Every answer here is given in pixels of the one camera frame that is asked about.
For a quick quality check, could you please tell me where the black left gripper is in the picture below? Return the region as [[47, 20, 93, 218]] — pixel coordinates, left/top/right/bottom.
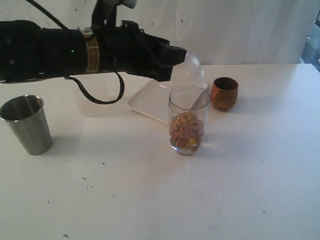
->
[[97, 21, 187, 82]]

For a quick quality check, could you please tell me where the clear dome lid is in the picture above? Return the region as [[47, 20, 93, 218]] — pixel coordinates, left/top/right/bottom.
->
[[159, 52, 206, 90]]

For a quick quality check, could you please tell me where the brown wooden cup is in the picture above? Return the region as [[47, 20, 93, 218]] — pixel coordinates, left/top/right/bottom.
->
[[210, 76, 239, 112]]

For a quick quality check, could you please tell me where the stainless steel cup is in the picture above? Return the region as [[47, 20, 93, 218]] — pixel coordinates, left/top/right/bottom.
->
[[0, 94, 53, 156]]

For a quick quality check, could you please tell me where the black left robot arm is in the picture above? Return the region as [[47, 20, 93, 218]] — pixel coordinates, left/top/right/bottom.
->
[[0, 20, 187, 84]]

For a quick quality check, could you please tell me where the clear plastic tumbler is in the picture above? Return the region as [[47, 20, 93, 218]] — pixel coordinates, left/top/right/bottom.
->
[[168, 86, 210, 156]]

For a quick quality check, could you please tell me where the white rectangular tray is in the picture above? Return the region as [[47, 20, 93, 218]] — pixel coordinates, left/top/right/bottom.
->
[[127, 77, 210, 125]]

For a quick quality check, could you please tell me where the translucent plastic container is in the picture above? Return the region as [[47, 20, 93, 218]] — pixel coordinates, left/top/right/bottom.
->
[[69, 73, 130, 118]]

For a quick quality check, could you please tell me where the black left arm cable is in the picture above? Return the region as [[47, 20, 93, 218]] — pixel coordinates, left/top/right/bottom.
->
[[24, 0, 126, 104]]

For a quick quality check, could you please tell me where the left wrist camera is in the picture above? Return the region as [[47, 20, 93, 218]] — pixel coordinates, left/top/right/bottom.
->
[[91, 0, 137, 32]]

